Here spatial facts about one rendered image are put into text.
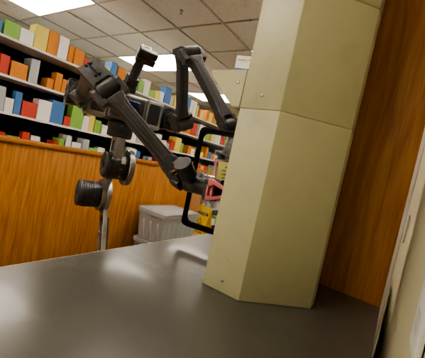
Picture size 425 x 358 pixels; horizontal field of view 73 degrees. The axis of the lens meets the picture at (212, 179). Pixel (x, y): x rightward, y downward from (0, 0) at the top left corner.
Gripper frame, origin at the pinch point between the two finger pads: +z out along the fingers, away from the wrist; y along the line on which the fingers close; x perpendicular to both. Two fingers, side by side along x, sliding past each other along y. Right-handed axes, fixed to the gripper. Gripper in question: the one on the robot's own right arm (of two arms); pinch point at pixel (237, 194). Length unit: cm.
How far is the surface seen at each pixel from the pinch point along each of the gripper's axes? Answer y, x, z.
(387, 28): 25, -60, 26
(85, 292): -38.7, 24.5, -8.9
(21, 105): 32, -29, -246
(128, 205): 129, 48, -199
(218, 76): -12.5, -31.1, -6.1
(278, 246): -5.9, 9.4, 17.6
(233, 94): -12.3, -26.2, -0.5
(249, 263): -10.6, 14.7, 13.0
